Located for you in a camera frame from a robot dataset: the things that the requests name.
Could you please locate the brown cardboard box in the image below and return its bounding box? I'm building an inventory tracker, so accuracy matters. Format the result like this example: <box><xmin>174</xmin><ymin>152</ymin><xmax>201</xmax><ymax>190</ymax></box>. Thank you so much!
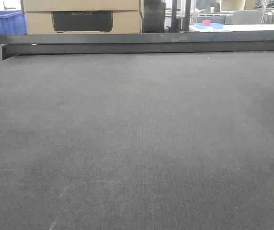
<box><xmin>21</xmin><ymin>0</ymin><xmax>144</xmax><ymax>35</ymax></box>

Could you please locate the blue plastic crate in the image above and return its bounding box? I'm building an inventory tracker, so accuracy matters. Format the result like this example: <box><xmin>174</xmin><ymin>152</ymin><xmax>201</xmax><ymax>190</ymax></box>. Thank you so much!
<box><xmin>0</xmin><ymin>10</ymin><xmax>27</xmax><ymax>35</ymax></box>

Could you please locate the blue flat tray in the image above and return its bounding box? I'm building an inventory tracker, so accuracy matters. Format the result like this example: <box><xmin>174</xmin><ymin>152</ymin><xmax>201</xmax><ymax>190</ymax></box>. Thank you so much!
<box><xmin>194</xmin><ymin>23</ymin><xmax>224</xmax><ymax>30</ymax></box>

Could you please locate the black vertical frame post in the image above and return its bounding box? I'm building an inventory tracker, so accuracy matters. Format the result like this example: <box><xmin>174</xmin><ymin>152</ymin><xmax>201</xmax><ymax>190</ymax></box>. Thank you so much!
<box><xmin>171</xmin><ymin>0</ymin><xmax>192</xmax><ymax>33</ymax></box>

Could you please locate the black conveyor end rail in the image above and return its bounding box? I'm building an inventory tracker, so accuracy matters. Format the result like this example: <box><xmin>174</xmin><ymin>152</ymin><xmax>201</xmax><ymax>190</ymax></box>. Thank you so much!
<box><xmin>0</xmin><ymin>30</ymin><xmax>274</xmax><ymax>55</ymax></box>

